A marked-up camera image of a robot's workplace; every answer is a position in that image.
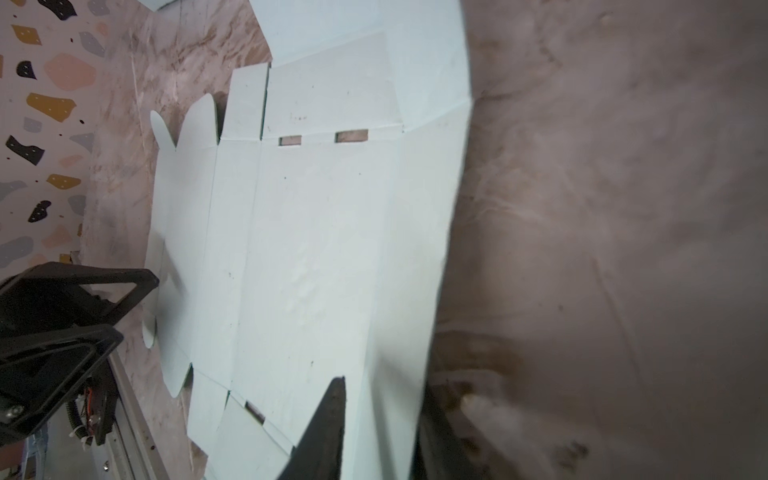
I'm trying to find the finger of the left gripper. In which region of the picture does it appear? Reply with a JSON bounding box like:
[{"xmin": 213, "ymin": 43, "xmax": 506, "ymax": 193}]
[
  {"xmin": 1, "ymin": 325, "xmax": 123, "ymax": 446},
  {"xmin": 1, "ymin": 262, "xmax": 159, "ymax": 336}
]

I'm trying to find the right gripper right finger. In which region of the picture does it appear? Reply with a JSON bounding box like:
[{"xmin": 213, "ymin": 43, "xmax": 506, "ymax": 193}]
[{"xmin": 411, "ymin": 386, "xmax": 481, "ymax": 480}]

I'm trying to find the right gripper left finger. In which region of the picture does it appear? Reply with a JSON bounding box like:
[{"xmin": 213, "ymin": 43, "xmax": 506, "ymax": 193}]
[{"xmin": 286, "ymin": 377, "xmax": 346, "ymax": 480}]

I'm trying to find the mint box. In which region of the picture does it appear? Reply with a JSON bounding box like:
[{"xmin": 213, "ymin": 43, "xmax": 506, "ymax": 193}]
[{"xmin": 144, "ymin": 1, "xmax": 472, "ymax": 479}]

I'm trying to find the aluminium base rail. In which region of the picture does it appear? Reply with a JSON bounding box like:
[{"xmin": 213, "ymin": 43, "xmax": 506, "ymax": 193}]
[{"xmin": 91, "ymin": 352, "xmax": 169, "ymax": 480}]

